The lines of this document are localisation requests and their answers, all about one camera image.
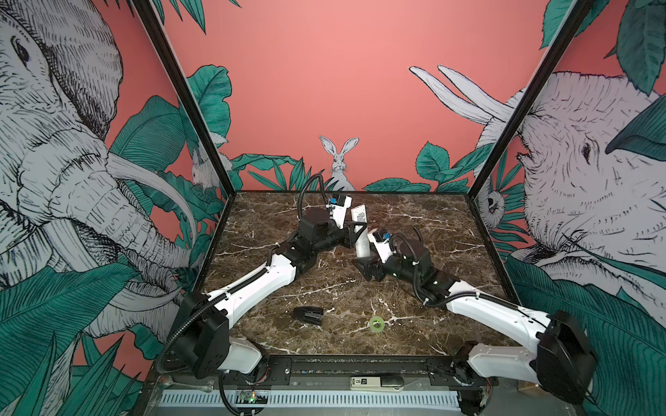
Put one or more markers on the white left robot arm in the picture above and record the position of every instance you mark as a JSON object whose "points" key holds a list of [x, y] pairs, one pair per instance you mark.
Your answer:
{"points": [[200, 335]]}

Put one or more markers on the black corner frame post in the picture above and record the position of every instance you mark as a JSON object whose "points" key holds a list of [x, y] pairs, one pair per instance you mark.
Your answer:
{"points": [[153, 27], [566, 32]]}

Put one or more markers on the black plastic clip part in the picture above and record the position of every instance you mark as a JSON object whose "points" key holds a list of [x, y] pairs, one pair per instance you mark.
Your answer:
{"points": [[309, 315]]}

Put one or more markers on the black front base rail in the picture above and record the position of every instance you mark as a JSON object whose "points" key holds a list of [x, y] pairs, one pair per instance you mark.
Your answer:
{"points": [[280, 370]]}

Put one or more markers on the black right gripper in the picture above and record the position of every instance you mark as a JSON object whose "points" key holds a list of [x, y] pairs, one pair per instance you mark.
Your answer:
{"points": [[371, 269]]}

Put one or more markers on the black corner frame post left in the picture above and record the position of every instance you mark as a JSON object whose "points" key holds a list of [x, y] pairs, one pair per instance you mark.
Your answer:
{"points": [[153, 27]]}

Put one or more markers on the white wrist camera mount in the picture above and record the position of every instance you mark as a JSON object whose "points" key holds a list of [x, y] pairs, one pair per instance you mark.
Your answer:
{"points": [[380, 238], [338, 205]]}

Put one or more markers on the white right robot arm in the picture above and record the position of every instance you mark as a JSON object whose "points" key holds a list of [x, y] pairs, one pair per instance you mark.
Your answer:
{"points": [[553, 350]]}

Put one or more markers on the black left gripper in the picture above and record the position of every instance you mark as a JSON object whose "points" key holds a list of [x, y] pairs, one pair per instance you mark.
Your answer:
{"points": [[349, 237]]}

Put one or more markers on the white label box on rail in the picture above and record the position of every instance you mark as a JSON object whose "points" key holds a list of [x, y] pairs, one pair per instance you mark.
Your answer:
{"points": [[384, 383]]}

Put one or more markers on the white remote control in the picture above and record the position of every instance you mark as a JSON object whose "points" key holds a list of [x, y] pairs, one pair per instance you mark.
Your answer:
{"points": [[359, 217]]}

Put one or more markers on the black corner frame post right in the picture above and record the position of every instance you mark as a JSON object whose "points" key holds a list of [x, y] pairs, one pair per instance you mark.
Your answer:
{"points": [[566, 32]]}

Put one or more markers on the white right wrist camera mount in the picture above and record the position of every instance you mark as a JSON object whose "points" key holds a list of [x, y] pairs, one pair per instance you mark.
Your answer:
{"points": [[380, 238]]}

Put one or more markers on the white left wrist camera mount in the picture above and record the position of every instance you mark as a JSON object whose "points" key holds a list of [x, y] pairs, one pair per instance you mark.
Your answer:
{"points": [[338, 205]]}

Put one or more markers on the white perforated front strip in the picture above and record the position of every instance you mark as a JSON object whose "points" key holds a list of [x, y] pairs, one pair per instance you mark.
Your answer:
{"points": [[438, 400]]}

